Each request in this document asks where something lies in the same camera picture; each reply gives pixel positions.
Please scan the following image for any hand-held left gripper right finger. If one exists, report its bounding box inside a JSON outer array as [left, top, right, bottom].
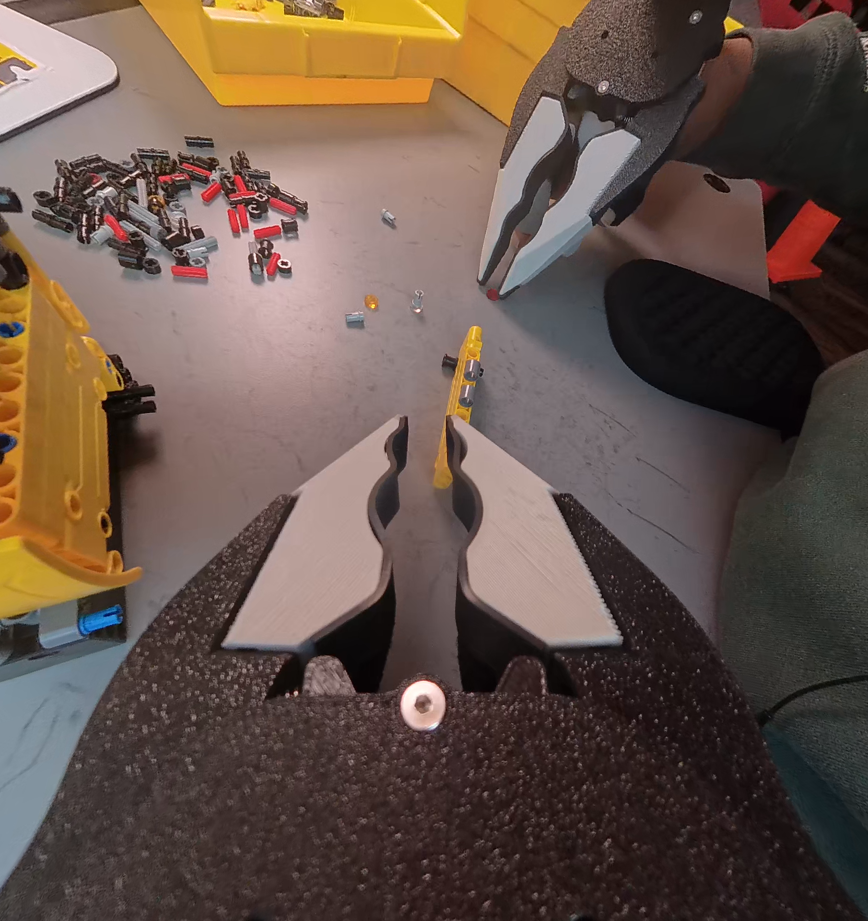
[[445, 416, 623, 689]]

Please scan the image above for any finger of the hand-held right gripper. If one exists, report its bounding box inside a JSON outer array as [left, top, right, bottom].
[[499, 130, 644, 299], [477, 95, 576, 287]]

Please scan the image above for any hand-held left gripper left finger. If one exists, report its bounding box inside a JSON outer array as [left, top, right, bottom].
[[222, 414, 411, 693]]

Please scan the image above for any yellow plastic bin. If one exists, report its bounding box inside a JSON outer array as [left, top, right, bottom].
[[445, 0, 585, 129], [139, 0, 467, 107]]

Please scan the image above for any yellow lego beam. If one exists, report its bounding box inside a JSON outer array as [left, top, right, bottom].
[[433, 326, 484, 490]]

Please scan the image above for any yellow lego robot model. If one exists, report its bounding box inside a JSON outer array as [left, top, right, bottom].
[[0, 183, 158, 692]]

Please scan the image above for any pile of small lego pins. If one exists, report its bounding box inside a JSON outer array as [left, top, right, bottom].
[[31, 147, 310, 282]]

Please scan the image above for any pile of grey lego parts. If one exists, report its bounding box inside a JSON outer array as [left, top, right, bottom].
[[204, 0, 346, 20]]

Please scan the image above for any person's right hand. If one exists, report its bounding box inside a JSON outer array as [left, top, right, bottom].
[[680, 35, 756, 159]]

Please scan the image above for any red bag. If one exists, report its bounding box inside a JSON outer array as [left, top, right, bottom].
[[756, 0, 858, 30]]

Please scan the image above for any black quilted pad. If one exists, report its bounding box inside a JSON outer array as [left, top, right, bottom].
[[604, 259, 825, 437]]

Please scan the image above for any orange traffic cone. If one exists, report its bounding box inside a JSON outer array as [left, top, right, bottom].
[[765, 200, 842, 283]]

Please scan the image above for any person's green sweatshirt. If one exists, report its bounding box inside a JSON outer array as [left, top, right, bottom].
[[718, 344, 868, 921]]

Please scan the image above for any sticker sheet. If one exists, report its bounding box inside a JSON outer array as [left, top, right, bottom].
[[0, 25, 49, 113]]

